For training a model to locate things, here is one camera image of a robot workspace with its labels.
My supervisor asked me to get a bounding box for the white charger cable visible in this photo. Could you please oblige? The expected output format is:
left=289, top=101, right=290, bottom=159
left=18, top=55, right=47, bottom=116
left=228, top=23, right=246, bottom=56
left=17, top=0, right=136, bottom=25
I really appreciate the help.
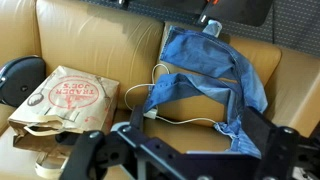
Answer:
left=124, top=63, right=218, bottom=126

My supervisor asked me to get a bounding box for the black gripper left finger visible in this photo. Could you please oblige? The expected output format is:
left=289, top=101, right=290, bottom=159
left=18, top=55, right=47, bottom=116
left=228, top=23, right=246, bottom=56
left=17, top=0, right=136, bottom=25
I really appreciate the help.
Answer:
left=59, top=104, right=188, bottom=180

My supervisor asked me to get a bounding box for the tan leather sofa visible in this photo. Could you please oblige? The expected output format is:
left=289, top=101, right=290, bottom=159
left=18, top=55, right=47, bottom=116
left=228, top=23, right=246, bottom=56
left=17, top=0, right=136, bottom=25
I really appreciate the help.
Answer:
left=0, top=0, right=320, bottom=180

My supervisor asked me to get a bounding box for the blue denim trouser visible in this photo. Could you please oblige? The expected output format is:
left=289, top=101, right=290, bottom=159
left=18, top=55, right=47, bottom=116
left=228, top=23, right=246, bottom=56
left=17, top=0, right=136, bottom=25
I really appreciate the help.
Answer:
left=143, top=19, right=269, bottom=160

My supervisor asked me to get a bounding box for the black oval hard case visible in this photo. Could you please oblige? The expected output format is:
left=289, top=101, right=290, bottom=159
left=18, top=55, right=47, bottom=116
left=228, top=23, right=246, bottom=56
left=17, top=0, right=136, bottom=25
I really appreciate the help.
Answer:
left=0, top=55, right=47, bottom=108

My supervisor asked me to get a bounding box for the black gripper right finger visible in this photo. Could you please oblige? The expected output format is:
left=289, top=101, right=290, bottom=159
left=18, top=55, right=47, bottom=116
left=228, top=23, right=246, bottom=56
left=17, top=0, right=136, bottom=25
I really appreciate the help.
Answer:
left=241, top=106, right=320, bottom=180

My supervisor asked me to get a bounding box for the brown Trader Joe's paper bag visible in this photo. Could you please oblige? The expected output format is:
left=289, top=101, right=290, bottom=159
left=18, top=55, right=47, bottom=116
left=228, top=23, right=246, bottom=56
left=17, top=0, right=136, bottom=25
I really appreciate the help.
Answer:
left=7, top=65, right=120, bottom=180

